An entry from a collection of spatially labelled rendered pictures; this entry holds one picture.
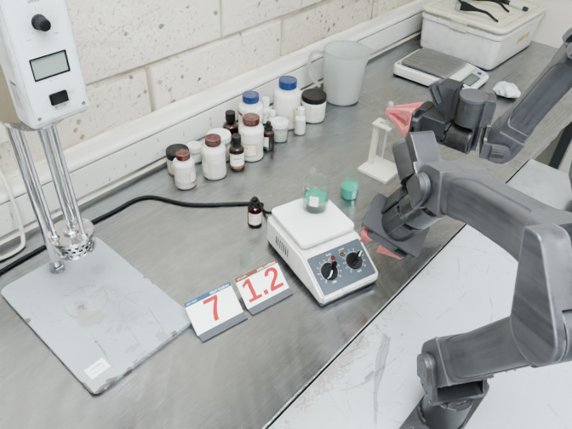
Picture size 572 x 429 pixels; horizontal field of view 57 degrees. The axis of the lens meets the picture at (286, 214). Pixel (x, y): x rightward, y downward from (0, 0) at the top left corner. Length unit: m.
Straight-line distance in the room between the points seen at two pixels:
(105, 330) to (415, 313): 0.54
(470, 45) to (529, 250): 1.45
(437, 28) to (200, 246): 1.22
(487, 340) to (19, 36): 0.60
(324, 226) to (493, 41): 1.08
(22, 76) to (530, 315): 0.57
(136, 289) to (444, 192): 0.57
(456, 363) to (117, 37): 0.88
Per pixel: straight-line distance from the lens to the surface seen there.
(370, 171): 1.28
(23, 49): 0.64
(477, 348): 0.67
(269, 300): 0.96
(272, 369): 0.87
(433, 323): 0.98
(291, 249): 0.97
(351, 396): 0.86
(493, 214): 0.60
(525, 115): 1.11
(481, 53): 1.91
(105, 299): 0.98
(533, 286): 0.52
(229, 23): 1.36
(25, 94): 0.66
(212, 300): 0.92
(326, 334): 0.92
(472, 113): 1.10
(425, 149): 0.77
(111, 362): 0.90
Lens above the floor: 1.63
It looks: 40 degrees down
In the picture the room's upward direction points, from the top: 3 degrees clockwise
